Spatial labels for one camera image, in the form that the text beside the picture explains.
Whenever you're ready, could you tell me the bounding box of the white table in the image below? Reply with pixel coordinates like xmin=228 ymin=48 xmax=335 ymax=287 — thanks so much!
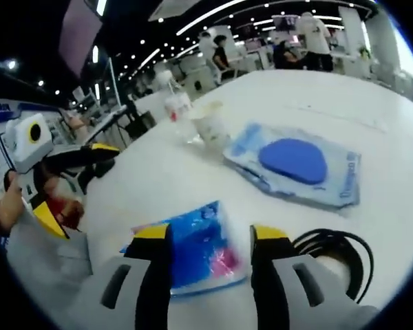
xmin=78 ymin=68 xmax=413 ymax=330

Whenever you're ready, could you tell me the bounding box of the white paper cup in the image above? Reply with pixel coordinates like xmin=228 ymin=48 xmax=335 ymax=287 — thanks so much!
xmin=191 ymin=100 xmax=232 ymax=153

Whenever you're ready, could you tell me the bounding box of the clear plastic water bottle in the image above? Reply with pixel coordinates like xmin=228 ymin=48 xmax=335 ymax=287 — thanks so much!
xmin=163 ymin=91 xmax=202 ymax=146

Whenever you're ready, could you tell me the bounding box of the person's left hand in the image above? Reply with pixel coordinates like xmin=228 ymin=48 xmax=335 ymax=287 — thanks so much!
xmin=0 ymin=170 xmax=25 ymax=237

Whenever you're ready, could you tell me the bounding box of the small window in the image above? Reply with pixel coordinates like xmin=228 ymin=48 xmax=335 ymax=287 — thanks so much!
xmin=394 ymin=25 xmax=413 ymax=87

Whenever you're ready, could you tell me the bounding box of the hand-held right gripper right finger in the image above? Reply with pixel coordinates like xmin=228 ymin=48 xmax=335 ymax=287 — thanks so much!
xmin=249 ymin=225 xmax=379 ymax=330

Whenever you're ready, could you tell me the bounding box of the light blue snack packet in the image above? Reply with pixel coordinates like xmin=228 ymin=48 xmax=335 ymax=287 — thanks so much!
xmin=222 ymin=120 xmax=363 ymax=211

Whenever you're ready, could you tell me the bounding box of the black cable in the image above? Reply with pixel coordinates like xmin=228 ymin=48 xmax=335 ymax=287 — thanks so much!
xmin=291 ymin=228 xmax=375 ymax=305

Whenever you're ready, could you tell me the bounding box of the blue plastic packet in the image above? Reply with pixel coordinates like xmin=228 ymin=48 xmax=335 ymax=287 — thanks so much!
xmin=122 ymin=200 xmax=248 ymax=299

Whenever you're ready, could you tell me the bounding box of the ceiling air conditioner unit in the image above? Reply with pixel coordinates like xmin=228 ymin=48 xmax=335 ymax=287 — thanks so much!
xmin=147 ymin=0 xmax=202 ymax=22

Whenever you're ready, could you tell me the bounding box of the hanging display screen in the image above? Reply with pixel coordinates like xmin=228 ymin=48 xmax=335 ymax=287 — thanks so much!
xmin=57 ymin=0 xmax=105 ymax=79

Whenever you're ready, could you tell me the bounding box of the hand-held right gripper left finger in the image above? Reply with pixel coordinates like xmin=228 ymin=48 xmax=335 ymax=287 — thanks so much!
xmin=67 ymin=223 xmax=175 ymax=330

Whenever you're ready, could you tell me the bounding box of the black office chair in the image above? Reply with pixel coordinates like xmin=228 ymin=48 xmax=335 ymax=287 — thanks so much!
xmin=125 ymin=101 xmax=158 ymax=142

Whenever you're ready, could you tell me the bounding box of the red cloth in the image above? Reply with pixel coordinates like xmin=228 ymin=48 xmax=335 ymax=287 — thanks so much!
xmin=43 ymin=187 xmax=85 ymax=231

